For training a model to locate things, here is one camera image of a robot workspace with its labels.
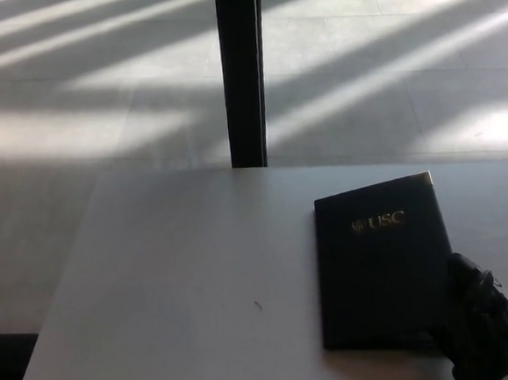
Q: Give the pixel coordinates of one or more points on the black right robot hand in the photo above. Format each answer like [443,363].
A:
[490,334]

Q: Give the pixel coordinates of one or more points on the black window frame post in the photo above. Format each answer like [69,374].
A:
[244,72]

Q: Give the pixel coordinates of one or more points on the dark folder diary gold corners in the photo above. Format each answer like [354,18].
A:
[376,286]

